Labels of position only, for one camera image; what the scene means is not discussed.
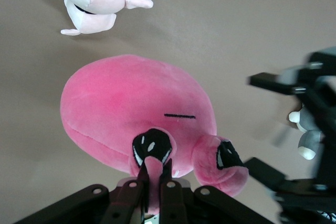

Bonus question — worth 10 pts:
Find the grey white husky plush toy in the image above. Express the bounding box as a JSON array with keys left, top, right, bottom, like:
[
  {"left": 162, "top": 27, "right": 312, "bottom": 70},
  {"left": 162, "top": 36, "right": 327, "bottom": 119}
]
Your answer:
[{"left": 288, "top": 105, "right": 326, "bottom": 161}]

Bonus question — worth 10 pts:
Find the brown table cover sheet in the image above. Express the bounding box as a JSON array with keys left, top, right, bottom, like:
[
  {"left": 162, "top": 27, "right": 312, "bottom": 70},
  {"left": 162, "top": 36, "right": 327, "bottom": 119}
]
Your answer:
[{"left": 0, "top": 0, "right": 336, "bottom": 224}]

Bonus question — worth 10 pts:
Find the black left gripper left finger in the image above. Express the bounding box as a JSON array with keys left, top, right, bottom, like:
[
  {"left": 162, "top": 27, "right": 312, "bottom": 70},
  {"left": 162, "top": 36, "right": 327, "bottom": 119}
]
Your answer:
[{"left": 15, "top": 161, "right": 150, "bottom": 224}]

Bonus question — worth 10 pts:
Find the hot pink round plush toy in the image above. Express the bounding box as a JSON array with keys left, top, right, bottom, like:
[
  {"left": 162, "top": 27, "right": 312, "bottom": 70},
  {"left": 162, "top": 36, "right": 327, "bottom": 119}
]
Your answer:
[{"left": 59, "top": 54, "right": 249, "bottom": 216}]

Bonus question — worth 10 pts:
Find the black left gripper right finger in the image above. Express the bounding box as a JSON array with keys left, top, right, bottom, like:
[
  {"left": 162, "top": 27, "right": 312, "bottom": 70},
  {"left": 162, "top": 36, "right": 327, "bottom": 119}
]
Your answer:
[{"left": 159, "top": 159, "right": 274, "bottom": 224}]

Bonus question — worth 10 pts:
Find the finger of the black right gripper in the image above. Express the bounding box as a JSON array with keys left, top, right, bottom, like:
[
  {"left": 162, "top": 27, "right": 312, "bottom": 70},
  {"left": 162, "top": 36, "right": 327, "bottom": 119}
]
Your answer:
[{"left": 243, "top": 157, "right": 288, "bottom": 192}]

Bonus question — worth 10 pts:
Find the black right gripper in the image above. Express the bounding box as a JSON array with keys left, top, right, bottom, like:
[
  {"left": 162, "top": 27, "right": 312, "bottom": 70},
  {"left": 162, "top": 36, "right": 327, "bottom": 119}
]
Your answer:
[{"left": 248, "top": 47, "right": 336, "bottom": 224}]

